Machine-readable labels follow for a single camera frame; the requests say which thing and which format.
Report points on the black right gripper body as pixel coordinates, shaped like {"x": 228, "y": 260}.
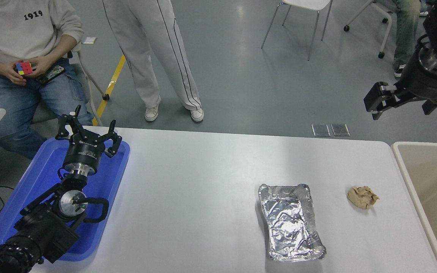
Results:
{"x": 431, "y": 91}

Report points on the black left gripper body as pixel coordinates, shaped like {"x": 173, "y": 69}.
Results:
{"x": 84, "y": 153}

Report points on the colourful puzzle cube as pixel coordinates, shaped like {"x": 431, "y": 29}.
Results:
{"x": 24, "y": 68}

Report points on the silver foil tray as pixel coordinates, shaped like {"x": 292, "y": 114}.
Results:
{"x": 290, "y": 227}

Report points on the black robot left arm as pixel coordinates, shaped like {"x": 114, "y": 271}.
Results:
{"x": 40, "y": 227}

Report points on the metal floor outlet plate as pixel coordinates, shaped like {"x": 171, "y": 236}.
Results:
{"x": 340, "y": 130}
{"x": 321, "y": 130}

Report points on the person's left hand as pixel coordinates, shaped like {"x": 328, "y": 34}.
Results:
{"x": 44, "y": 66}

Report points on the person's right hand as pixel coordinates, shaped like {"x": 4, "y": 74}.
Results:
{"x": 10, "y": 74}

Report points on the grey chair with caster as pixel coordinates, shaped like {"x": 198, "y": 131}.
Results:
{"x": 106, "y": 97}

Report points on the wheeled chair with casters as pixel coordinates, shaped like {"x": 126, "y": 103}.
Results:
{"x": 381, "y": 55}

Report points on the blue plastic tray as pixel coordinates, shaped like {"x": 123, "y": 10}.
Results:
{"x": 40, "y": 178}

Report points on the phone with patterned case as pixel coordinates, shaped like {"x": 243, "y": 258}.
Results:
{"x": 53, "y": 72}

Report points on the white paper sheet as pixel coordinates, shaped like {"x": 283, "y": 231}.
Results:
{"x": 89, "y": 40}

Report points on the crumpled tan paper ball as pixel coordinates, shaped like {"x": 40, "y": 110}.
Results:
{"x": 362, "y": 197}

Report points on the standing person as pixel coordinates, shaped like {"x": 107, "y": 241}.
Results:
{"x": 157, "y": 45}

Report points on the seated person with cube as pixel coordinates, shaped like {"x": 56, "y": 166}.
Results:
{"x": 13, "y": 30}

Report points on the white chair with metal legs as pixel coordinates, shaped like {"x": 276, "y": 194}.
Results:
{"x": 309, "y": 3}

